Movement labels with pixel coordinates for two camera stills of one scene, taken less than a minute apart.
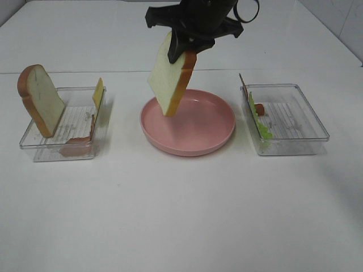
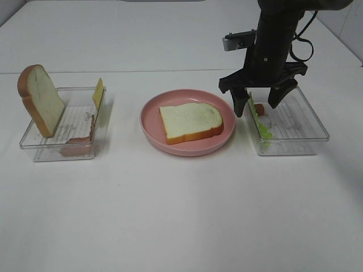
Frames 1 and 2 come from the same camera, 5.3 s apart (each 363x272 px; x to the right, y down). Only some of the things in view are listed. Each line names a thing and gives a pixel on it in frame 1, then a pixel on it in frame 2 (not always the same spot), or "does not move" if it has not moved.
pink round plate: (203, 122) does not move
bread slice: (167, 79) to (185, 122)
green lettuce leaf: (266, 135) does not move
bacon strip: (79, 147) does not move
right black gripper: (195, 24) to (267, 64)
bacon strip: (259, 107) does not move
